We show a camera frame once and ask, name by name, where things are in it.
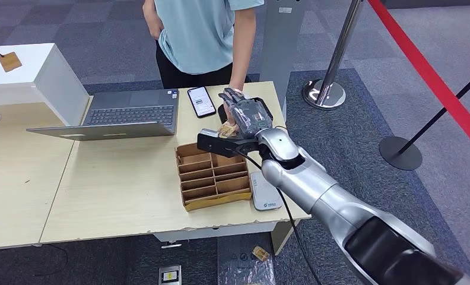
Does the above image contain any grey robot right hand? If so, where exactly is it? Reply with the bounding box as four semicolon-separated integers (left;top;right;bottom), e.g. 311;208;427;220
218;87;274;139

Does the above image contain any person's left hand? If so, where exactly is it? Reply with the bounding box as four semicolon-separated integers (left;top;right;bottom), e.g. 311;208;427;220
222;84;247;129

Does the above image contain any black smartphone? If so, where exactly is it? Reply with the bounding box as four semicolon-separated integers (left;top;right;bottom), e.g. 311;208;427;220
187;85;217;119

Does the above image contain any wooden card organizer box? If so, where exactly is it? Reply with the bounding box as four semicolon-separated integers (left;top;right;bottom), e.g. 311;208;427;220
175;141;253;213

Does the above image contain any white card reader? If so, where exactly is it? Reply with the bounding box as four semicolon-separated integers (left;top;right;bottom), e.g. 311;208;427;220
250;171;284;212

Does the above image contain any person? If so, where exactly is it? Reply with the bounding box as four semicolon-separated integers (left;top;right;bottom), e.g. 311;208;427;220
142;0;265;131

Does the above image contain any brown card on floor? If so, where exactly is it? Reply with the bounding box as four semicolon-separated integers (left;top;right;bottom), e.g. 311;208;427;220
252;245;271;263

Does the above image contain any black remote controller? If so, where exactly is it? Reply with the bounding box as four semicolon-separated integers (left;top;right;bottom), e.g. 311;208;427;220
217;96;275;125

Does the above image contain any grey laptop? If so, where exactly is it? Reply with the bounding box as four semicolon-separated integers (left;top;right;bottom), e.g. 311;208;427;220
26;88;180;141

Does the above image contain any black pole floor stand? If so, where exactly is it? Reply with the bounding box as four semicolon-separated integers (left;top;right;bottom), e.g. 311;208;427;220
378;65;470;172

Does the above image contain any clear floor plastic sheet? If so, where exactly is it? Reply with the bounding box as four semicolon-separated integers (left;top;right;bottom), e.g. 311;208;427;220
217;232;277;285

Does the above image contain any metal floor socket box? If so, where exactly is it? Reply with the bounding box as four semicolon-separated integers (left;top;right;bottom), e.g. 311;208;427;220
158;264;183;285

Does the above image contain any red barrier belt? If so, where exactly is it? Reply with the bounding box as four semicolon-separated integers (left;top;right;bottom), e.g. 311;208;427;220
367;0;470;158

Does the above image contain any white cabinet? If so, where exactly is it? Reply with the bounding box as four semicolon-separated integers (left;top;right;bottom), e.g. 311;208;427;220
0;43;90;128

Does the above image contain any brown square tag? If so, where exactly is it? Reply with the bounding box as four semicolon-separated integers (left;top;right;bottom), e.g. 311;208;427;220
0;52;23;73

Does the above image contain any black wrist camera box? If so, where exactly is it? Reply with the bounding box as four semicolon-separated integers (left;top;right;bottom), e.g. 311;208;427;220
196;128;261;159

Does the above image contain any chrome stanchion post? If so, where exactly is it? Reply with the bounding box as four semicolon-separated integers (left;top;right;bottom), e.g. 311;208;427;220
302;0;367;111

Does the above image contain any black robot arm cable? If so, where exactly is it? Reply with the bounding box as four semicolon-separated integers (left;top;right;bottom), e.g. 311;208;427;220
234;148;323;285

